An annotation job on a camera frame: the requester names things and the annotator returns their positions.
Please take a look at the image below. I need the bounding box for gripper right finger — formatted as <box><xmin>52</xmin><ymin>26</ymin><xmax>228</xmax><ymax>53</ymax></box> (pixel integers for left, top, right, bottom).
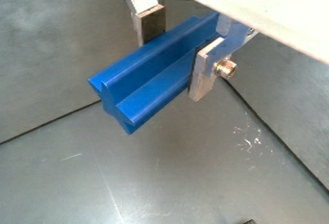
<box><xmin>188</xmin><ymin>14</ymin><xmax>258</xmax><ymax>101</ymax></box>

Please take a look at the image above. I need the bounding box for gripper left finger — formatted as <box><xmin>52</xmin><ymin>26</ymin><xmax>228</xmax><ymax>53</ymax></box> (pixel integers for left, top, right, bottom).
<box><xmin>125</xmin><ymin>0</ymin><xmax>165</xmax><ymax>45</ymax></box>

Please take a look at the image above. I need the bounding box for blue star prism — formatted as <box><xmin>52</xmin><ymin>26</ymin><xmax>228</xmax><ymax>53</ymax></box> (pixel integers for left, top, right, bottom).
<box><xmin>88</xmin><ymin>12</ymin><xmax>217</xmax><ymax>134</ymax></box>

